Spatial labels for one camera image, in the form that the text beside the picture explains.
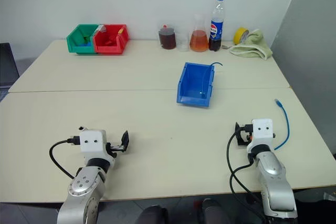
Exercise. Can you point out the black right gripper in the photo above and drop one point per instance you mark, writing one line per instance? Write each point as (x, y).
(248, 137)

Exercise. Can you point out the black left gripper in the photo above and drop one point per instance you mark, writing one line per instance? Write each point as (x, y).
(115, 148)

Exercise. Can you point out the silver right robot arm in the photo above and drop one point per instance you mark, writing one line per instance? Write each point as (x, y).
(274, 182)

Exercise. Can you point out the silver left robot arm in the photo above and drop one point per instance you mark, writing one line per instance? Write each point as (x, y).
(84, 184)

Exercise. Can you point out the blue plastic storage bin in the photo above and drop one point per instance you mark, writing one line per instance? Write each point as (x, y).
(195, 85)

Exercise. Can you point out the dark rounded shape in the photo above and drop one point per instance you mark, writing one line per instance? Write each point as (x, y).
(153, 214)
(214, 212)

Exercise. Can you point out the small grey object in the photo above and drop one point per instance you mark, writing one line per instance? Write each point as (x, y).
(225, 47)

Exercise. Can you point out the light green towel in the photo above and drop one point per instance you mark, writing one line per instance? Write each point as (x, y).
(256, 45)

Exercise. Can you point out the small blue part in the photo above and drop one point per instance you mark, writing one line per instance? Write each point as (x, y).
(88, 43)

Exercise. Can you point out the red plastic storage bin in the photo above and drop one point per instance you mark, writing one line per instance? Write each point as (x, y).
(110, 41)

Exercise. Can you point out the green plastic storage bin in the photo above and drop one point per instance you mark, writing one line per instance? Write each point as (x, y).
(78, 39)

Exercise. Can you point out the yellow tape roll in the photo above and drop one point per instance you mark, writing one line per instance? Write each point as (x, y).
(239, 35)

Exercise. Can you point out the glass flask of orange liquid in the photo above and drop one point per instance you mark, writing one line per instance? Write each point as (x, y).
(199, 41)

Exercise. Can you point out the clear plastic bag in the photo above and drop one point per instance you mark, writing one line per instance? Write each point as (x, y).
(101, 28)

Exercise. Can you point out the grey partition panel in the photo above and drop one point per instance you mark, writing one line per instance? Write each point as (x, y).
(307, 51)

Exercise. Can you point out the small clear plastic cup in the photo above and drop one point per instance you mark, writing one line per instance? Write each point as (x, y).
(183, 43)

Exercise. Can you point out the Pepsi cola plastic bottle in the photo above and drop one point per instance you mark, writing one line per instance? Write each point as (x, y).
(216, 28)

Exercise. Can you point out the beaker of dark brown liquid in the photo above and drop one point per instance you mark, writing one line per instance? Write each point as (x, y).
(167, 39)

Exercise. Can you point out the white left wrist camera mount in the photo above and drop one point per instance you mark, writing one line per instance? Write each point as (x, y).
(92, 144)

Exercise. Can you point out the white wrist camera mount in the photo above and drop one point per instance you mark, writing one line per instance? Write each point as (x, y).
(92, 144)
(261, 132)

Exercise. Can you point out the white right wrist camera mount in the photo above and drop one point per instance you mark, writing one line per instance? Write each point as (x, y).
(261, 132)

